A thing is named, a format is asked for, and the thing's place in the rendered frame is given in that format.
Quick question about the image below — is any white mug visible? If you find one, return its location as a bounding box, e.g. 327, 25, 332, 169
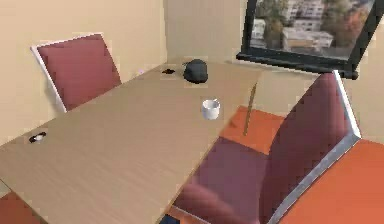
201, 98, 222, 121

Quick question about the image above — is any light wooden table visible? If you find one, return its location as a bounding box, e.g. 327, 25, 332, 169
0, 58, 262, 224

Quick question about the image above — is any small black and white thing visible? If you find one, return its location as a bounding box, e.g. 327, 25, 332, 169
28, 131, 48, 144

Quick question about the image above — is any black round lump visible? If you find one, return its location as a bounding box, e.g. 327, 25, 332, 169
182, 58, 210, 85

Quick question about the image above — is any maroon chair with grey frame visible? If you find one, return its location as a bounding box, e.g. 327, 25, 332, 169
165, 70, 362, 224
30, 32, 123, 114

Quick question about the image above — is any black framed window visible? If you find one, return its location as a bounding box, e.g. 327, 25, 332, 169
235, 0, 384, 80

